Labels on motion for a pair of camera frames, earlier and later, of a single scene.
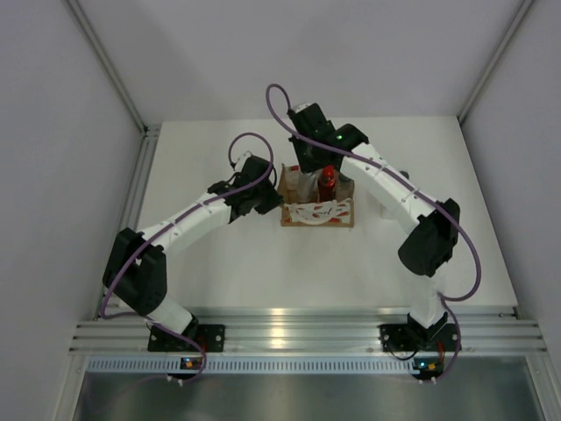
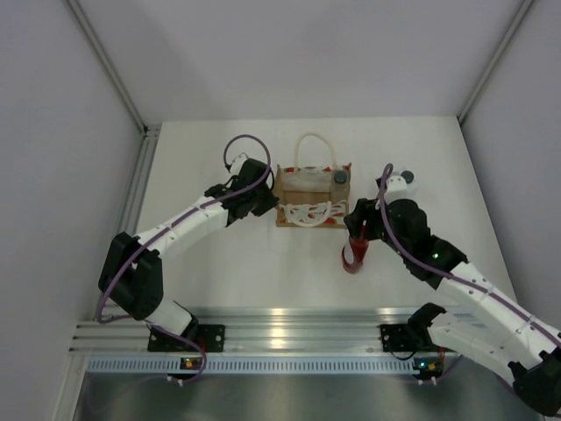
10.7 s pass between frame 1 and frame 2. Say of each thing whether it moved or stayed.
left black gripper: stayed
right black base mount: stayed
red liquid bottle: moved
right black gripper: moved
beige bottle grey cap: stayed
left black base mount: stayed
